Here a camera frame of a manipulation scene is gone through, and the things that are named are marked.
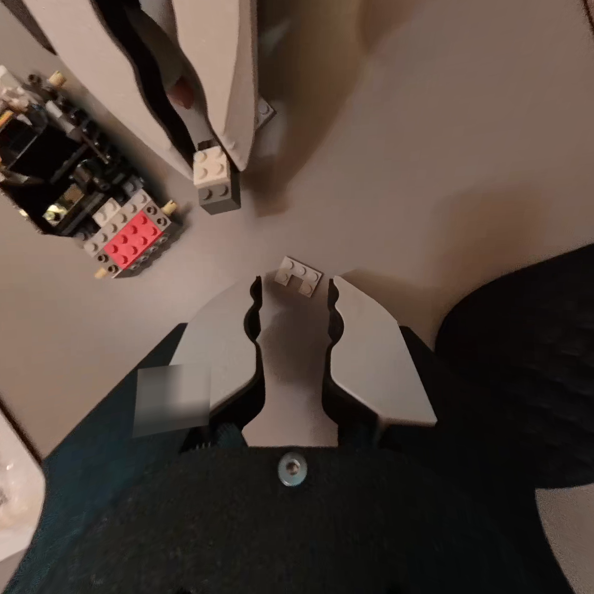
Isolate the person's right hand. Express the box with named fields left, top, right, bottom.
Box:
left=162, top=65, right=196, bottom=111

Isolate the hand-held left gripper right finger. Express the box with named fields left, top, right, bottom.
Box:
left=321, top=276, right=439, bottom=439

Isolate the toy brick car model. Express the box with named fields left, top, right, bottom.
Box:
left=0, top=70, right=183, bottom=280

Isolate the white square brick plate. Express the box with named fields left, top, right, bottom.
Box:
left=192, top=148, right=230, bottom=187

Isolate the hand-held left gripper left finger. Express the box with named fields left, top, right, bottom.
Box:
left=171, top=276, right=267, bottom=434

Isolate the grey desk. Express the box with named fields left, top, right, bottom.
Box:
left=0, top=0, right=594, bottom=594

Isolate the person's dark fleece jacket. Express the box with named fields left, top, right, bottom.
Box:
left=434, top=243, right=594, bottom=490

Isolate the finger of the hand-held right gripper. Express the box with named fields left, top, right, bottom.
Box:
left=21, top=0, right=196, bottom=182
left=171, top=0, right=259, bottom=173

